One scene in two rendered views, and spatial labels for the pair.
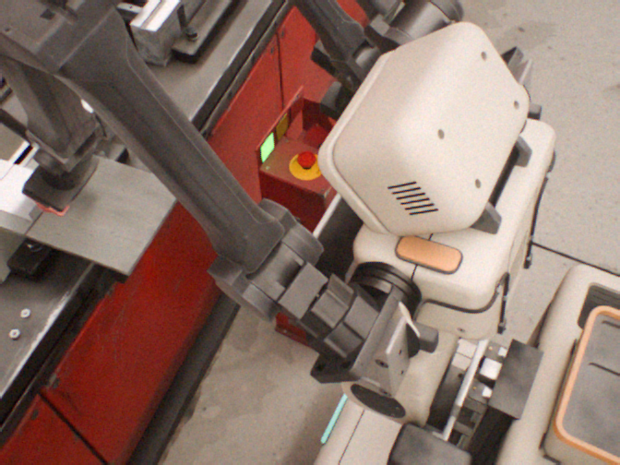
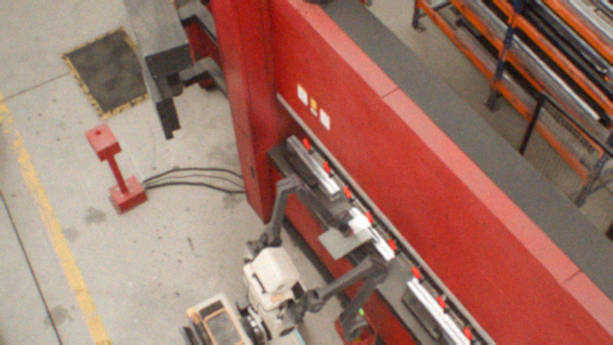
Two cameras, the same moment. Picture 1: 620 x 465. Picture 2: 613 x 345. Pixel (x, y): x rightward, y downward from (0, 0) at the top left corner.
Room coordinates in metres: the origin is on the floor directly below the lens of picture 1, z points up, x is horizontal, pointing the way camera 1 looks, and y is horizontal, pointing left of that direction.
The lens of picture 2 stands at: (1.62, -1.46, 4.76)
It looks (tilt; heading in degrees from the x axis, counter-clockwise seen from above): 56 degrees down; 123
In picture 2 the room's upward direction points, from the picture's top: 3 degrees counter-clockwise
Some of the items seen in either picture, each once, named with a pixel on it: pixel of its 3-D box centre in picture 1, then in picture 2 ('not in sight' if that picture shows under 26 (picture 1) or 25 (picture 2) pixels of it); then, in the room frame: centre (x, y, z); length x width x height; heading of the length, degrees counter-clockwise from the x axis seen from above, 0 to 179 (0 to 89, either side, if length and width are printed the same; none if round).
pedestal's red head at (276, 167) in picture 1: (313, 158); (355, 329); (0.96, -0.02, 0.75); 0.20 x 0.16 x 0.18; 150
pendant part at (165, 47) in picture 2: not in sight; (168, 69); (-0.62, 0.55, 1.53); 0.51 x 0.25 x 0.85; 143
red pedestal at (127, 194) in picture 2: not in sight; (115, 168); (-1.17, 0.29, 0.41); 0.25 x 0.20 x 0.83; 65
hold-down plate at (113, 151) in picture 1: (72, 206); (360, 243); (0.75, 0.42, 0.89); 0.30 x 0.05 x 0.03; 155
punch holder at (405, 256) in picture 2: not in sight; (410, 250); (1.08, 0.33, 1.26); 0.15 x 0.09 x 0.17; 155
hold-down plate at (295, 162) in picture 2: not in sight; (300, 169); (0.17, 0.69, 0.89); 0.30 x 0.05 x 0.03; 155
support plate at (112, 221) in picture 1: (86, 203); (345, 237); (0.68, 0.35, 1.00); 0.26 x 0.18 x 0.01; 65
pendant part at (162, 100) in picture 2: not in sight; (160, 91); (-0.64, 0.45, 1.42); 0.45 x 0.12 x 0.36; 143
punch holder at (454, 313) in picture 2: not in sight; (459, 308); (1.44, 0.16, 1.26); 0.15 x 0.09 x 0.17; 155
